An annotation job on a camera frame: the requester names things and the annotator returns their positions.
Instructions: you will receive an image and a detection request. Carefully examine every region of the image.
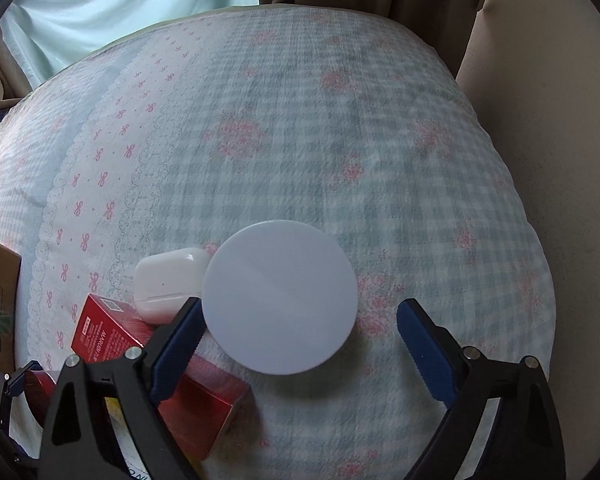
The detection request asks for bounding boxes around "white round disc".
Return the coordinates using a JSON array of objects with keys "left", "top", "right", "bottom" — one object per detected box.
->
[{"left": 201, "top": 220, "right": 357, "bottom": 375}]

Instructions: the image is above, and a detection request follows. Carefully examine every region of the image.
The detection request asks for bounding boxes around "small red object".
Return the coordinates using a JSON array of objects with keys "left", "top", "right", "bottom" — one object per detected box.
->
[{"left": 24, "top": 369, "right": 58, "bottom": 428}]

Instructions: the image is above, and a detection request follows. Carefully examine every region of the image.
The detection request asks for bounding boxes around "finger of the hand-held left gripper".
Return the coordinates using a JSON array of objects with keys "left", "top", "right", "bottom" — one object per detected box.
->
[{"left": 7, "top": 360, "right": 45, "bottom": 397}]

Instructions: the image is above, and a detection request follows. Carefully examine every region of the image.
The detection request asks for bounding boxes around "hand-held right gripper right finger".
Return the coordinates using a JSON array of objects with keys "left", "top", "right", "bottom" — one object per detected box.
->
[{"left": 396, "top": 298, "right": 567, "bottom": 480}]

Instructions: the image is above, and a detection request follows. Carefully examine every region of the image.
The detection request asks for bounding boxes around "white printed packet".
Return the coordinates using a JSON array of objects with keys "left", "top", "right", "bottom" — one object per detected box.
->
[{"left": 104, "top": 395, "right": 153, "bottom": 480}]

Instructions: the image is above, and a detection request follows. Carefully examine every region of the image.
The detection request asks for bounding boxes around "white earbuds case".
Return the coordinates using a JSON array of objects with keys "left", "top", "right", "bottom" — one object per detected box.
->
[{"left": 133, "top": 246, "right": 215, "bottom": 324}]

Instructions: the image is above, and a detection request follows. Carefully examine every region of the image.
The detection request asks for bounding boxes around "light blue sheer curtain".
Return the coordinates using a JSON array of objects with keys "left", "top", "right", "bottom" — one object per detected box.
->
[{"left": 0, "top": 0, "right": 266, "bottom": 83}]

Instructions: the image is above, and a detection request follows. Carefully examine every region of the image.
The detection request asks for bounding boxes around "checked floral blanket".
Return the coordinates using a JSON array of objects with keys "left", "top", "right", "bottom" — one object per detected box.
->
[{"left": 0, "top": 2, "right": 556, "bottom": 480}]

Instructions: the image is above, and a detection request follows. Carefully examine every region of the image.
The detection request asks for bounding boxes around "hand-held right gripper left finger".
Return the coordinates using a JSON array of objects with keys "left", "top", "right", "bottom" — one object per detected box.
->
[{"left": 39, "top": 297, "right": 208, "bottom": 480}]

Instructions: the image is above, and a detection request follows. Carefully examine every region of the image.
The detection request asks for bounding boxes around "red rectangular box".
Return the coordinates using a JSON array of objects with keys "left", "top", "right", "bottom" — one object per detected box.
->
[{"left": 70, "top": 294, "right": 253, "bottom": 461}]

